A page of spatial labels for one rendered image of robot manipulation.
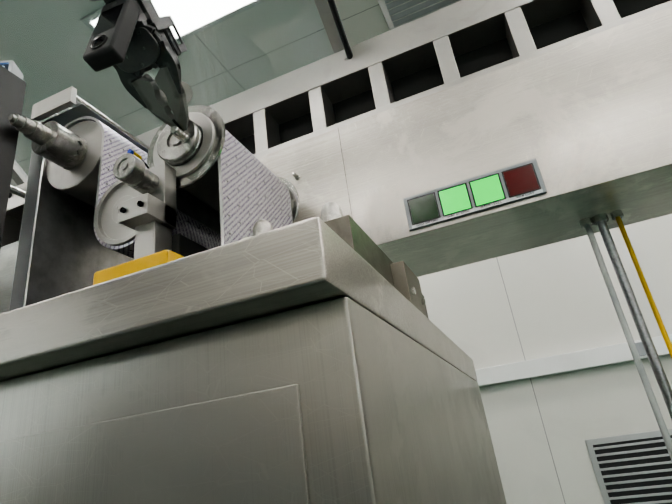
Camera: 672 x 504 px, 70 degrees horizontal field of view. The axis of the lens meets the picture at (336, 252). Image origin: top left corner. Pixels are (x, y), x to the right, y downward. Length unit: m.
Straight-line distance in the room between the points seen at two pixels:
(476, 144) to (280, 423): 0.79
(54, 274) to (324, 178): 0.55
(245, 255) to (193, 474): 0.13
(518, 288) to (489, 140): 2.35
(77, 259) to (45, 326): 0.65
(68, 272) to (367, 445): 0.81
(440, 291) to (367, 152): 2.37
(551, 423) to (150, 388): 2.93
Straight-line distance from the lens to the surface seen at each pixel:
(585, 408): 3.18
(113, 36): 0.70
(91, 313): 0.35
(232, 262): 0.29
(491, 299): 3.27
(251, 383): 0.30
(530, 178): 0.94
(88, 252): 1.05
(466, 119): 1.02
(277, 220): 0.87
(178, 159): 0.77
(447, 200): 0.93
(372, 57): 1.19
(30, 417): 0.42
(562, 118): 1.00
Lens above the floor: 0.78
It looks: 23 degrees up
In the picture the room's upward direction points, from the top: 8 degrees counter-clockwise
